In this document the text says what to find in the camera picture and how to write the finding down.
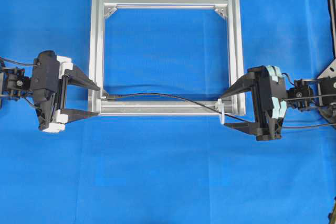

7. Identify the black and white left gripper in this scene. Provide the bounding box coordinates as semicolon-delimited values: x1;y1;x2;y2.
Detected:
30;50;100;133

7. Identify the black and teal right gripper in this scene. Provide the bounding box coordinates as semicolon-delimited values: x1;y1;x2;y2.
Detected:
220;65;288;141

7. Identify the black USB cable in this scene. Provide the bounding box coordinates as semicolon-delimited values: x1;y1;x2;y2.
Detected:
101;92;336;130

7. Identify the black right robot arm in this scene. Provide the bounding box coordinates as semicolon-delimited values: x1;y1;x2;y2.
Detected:
222;66;335;141

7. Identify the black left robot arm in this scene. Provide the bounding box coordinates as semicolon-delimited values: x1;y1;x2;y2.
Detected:
1;50;100;133

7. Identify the white zip tie loop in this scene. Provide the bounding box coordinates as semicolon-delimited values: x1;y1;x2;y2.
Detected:
215;98;225;125

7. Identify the silver aluminium extrusion frame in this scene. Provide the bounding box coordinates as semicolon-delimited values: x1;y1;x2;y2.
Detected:
88;0;246;116

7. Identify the black vertical post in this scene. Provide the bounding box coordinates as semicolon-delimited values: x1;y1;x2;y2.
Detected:
327;0;335;58

